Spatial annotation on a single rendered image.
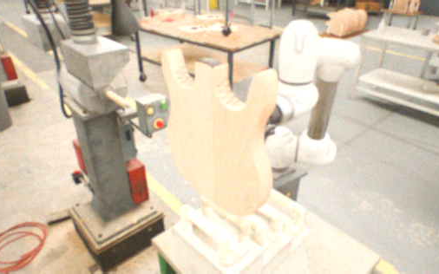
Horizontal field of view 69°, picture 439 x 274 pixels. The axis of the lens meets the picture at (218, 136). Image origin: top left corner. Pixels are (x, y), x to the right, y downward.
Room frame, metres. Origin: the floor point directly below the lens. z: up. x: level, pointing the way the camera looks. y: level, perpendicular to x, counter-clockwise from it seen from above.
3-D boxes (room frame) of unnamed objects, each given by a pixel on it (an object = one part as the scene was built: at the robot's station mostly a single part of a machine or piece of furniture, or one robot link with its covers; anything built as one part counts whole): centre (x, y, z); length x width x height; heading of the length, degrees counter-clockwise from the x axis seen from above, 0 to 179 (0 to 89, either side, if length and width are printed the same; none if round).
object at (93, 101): (1.66, 0.69, 1.25); 0.41 x 0.27 x 0.26; 42
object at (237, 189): (0.69, 0.01, 1.47); 0.35 x 0.04 x 0.40; 44
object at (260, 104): (0.60, -0.08, 1.64); 0.07 x 0.04 x 0.10; 44
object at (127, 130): (1.80, 0.62, 0.93); 0.15 x 0.10 x 0.55; 42
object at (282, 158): (1.60, -0.36, 0.87); 0.18 x 0.16 x 0.22; 77
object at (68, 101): (1.70, 0.74, 1.11); 0.36 x 0.24 x 0.04; 42
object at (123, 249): (1.70, 0.74, 0.12); 0.61 x 0.51 x 0.25; 132
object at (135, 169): (1.81, 0.62, 0.49); 0.25 x 0.12 x 0.37; 42
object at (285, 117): (0.87, -0.17, 1.46); 0.09 x 0.06 x 0.09; 44
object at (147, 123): (1.75, 0.46, 0.99); 0.24 x 0.21 x 0.26; 42
